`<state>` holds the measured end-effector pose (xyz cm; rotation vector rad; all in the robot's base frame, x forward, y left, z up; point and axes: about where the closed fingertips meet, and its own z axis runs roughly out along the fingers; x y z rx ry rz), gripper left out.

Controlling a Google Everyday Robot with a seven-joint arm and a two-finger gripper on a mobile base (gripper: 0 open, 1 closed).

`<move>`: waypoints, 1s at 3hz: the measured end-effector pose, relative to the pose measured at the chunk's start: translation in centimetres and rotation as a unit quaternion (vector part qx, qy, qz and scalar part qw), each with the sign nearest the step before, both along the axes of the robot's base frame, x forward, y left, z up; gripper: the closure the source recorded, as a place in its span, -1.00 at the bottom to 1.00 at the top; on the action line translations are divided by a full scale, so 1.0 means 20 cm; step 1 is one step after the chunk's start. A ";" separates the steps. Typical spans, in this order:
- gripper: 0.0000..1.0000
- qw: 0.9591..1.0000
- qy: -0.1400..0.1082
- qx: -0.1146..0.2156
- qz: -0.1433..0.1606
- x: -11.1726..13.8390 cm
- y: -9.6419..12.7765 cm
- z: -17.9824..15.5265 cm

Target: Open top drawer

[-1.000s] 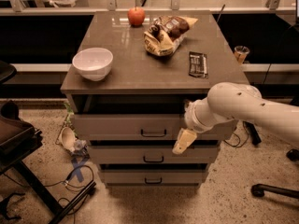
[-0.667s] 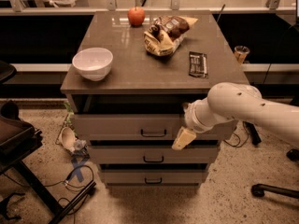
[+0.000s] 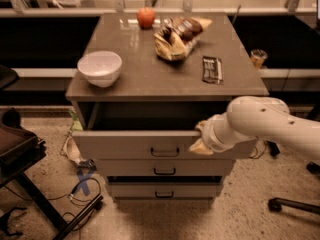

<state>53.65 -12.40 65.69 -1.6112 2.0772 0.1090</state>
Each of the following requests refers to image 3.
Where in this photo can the black office chair base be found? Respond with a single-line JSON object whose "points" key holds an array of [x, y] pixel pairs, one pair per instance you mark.
{"points": [[276, 204]]}

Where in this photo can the black stand foot right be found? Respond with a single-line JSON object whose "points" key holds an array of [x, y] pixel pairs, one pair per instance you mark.
{"points": [[274, 150]]}

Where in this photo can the white bowl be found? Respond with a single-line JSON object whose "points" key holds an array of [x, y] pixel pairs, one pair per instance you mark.
{"points": [[100, 68]]}

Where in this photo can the plastic cup on ledge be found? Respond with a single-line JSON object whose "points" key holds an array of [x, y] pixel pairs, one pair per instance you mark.
{"points": [[258, 57]]}

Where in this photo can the green snack bag floor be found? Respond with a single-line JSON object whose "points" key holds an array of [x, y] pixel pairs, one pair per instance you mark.
{"points": [[76, 125]]}

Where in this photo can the grey top drawer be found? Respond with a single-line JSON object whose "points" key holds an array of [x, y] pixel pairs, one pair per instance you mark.
{"points": [[143, 145]]}

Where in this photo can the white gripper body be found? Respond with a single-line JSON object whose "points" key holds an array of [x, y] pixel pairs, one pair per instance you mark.
{"points": [[209, 134]]}

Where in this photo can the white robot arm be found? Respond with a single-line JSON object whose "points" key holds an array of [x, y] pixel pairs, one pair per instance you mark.
{"points": [[249, 117]]}

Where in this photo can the white cup on floor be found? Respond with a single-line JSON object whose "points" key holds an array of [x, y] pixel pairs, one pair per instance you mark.
{"points": [[70, 149]]}

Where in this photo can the grey bottom drawer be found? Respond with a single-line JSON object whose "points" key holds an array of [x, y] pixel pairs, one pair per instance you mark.
{"points": [[164, 187]]}

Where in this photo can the black cart left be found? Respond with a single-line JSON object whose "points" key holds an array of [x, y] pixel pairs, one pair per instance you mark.
{"points": [[19, 150]]}

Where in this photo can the grey middle drawer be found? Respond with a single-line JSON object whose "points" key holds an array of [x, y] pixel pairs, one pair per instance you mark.
{"points": [[200, 167]]}

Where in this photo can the grey drawer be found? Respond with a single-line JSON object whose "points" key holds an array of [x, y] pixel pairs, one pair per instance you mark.
{"points": [[143, 145], [200, 167], [164, 187]]}

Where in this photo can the grey drawer cabinet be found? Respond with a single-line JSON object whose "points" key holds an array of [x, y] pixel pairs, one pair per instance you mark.
{"points": [[154, 95]]}

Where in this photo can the brown chip bag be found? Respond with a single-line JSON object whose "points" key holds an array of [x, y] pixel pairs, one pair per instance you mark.
{"points": [[178, 36]]}

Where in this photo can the red apple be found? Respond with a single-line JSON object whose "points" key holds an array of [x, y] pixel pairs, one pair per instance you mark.
{"points": [[145, 17]]}

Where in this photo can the black snack bar wrapper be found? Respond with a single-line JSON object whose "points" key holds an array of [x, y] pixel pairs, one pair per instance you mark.
{"points": [[212, 70]]}

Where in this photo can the blue tape cross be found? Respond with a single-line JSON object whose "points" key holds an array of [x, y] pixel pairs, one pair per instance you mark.
{"points": [[83, 177]]}

